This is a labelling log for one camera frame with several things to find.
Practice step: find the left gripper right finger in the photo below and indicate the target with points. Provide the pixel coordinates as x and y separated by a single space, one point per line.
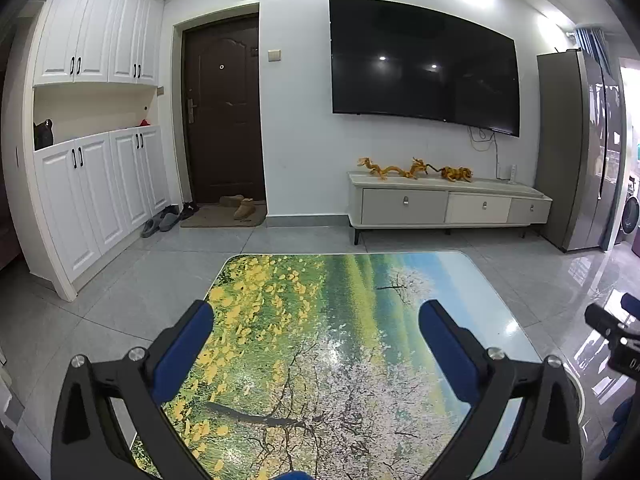
529 408

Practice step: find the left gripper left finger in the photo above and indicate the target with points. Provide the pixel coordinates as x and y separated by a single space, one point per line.
87 439

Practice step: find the blue gloved right hand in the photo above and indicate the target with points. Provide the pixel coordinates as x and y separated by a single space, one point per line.
622 441

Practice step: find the washing machine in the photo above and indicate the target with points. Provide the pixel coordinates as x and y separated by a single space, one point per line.
630 217

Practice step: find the grey refrigerator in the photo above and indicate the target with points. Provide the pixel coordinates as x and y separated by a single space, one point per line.
581 126

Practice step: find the white router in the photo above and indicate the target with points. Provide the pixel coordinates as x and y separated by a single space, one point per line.
507 173

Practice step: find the grey slippers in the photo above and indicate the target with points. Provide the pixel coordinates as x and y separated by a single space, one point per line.
162 222

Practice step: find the golden tiger ornament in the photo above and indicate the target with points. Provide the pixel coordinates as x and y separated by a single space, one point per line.
456 174

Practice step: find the landscape print coffee table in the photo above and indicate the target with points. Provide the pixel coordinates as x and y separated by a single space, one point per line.
316 363

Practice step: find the brown door mat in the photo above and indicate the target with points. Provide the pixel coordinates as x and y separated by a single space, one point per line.
216 216

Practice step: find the white tv cabinet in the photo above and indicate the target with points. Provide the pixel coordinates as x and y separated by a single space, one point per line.
435 203

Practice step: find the golden dragon ornament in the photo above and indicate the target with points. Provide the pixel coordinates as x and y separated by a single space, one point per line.
418 167

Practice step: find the tan boots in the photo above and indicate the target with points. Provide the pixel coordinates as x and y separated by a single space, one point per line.
243 207

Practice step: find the white shoe cabinet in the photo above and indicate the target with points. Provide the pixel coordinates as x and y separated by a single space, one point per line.
82 151

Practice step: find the dark brown entrance door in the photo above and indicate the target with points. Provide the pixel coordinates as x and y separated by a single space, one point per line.
221 115

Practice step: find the black wall television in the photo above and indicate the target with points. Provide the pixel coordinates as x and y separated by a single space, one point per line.
393 59

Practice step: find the wall light switch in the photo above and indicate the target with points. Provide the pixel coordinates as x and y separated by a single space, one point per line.
274 55

